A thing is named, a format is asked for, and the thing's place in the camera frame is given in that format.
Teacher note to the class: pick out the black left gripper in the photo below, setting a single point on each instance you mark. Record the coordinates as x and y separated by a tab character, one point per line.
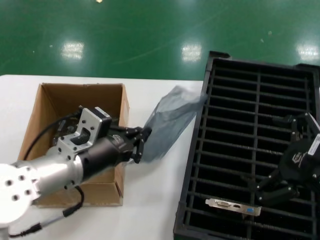
110	152

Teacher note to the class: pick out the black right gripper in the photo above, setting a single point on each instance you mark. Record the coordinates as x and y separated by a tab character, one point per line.
292	160

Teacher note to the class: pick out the dark antistatic bag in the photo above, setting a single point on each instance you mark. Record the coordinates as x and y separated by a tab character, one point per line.
170	120

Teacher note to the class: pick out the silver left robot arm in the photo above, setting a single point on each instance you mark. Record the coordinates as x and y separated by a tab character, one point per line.
50	172

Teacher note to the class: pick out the black slotted container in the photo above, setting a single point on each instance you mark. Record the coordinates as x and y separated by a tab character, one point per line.
258	100

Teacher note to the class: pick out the brown cardboard box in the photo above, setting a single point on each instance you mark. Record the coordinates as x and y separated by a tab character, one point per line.
75	95

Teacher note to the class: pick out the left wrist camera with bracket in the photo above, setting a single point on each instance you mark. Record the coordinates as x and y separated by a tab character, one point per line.
87	120

